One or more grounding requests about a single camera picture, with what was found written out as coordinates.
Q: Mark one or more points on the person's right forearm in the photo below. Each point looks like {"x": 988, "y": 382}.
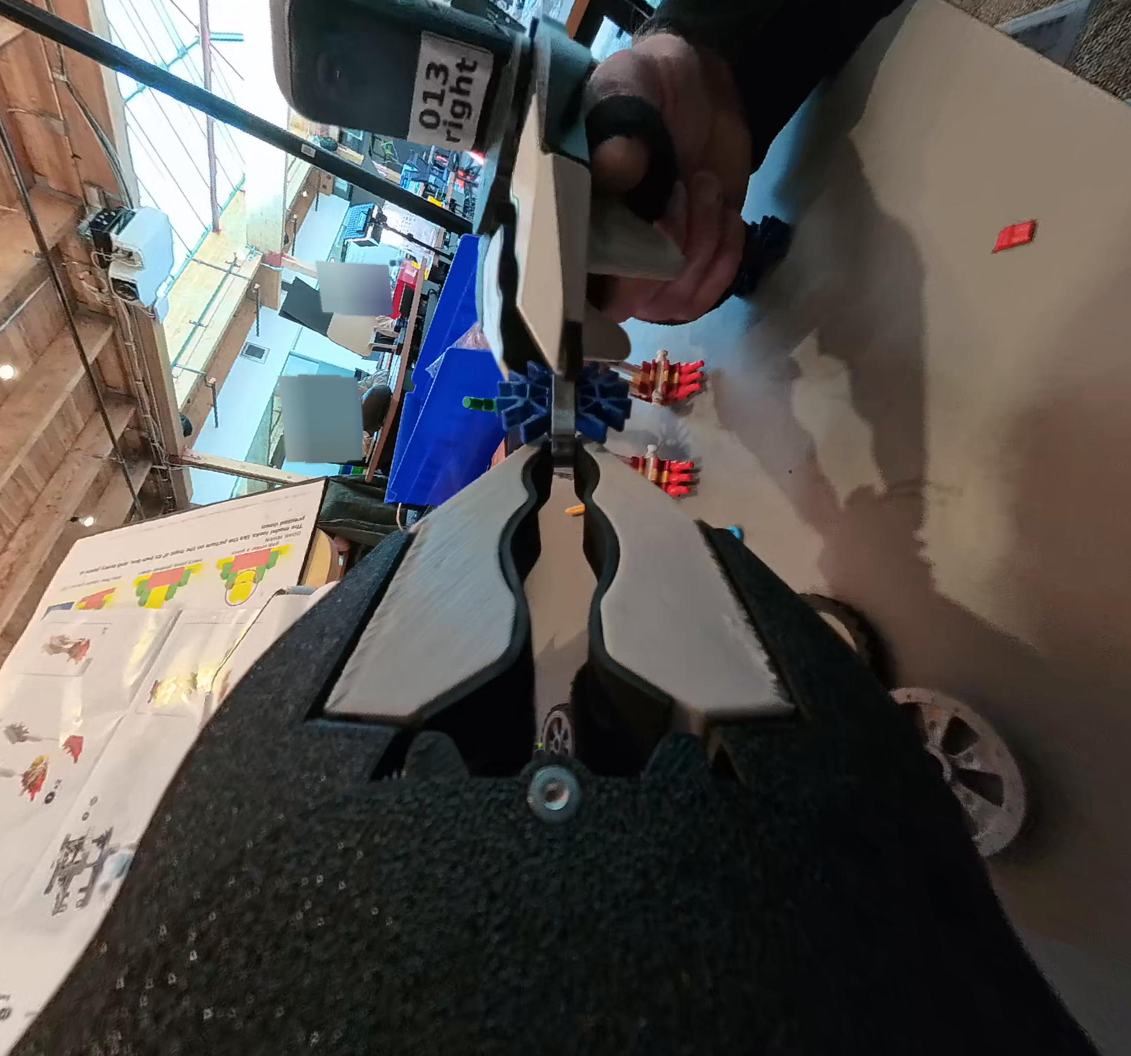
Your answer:
{"x": 795, "y": 13}

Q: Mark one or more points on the small red clip piece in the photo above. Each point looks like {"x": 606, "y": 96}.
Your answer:
{"x": 1013, "y": 236}

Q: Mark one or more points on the small black toy wheel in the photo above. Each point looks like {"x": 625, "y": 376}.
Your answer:
{"x": 557, "y": 731}

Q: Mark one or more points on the person's right hand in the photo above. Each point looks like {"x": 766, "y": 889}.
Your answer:
{"x": 707, "y": 217}

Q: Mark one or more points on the black metal pole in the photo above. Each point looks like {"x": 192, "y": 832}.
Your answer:
{"x": 221, "y": 106}

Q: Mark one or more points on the white wall box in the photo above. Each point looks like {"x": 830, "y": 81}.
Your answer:
{"x": 146, "y": 248}

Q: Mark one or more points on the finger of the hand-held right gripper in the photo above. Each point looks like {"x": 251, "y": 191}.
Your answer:
{"x": 552, "y": 252}
{"x": 490, "y": 287}

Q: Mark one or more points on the grey spoked wheel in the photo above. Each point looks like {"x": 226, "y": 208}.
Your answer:
{"x": 972, "y": 773}

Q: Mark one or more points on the toy dinosaur model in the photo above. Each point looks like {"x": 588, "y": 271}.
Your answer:
{"x": 671, "y": 380}

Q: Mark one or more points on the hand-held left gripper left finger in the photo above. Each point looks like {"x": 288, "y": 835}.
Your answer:
{"x": 433, "y": 632}

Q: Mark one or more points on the large white instruction sheet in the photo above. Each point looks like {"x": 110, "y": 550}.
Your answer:
{"x": 132, "y": 632}

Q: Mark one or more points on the blue snowflake connector pair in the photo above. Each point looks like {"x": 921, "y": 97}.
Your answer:
{"x": 521, "y": 407}

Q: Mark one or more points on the round wooden table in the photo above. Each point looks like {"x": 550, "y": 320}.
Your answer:
{"x": 325, "y": 557}

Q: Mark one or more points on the plain blue plastic bin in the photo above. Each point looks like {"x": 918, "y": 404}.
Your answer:
{"x": 442, "y": 438}

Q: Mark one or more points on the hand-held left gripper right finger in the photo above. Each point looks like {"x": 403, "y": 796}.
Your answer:
{"x": 680, "y": 623}

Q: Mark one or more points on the grey clip connector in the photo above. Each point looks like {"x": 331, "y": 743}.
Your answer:
{"x": 563, "y": 429}

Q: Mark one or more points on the small wall vent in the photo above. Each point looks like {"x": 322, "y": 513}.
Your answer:
{"x": 254, "y": 351}

